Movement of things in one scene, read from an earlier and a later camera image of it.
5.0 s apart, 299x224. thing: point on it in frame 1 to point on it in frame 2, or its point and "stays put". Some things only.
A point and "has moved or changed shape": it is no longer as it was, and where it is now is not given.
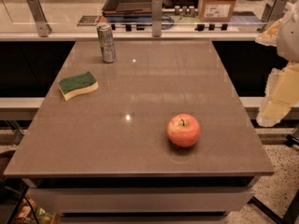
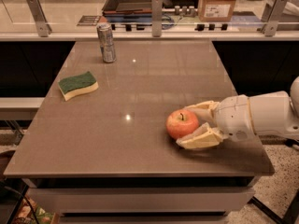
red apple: [183, 130] has moved or changed shape
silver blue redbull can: [106, 42] stays put
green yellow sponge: [71, 87] stays put
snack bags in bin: [25, 214] stays put
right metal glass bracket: [275, 7] stays put
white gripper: [289, 36] to [234, 116]
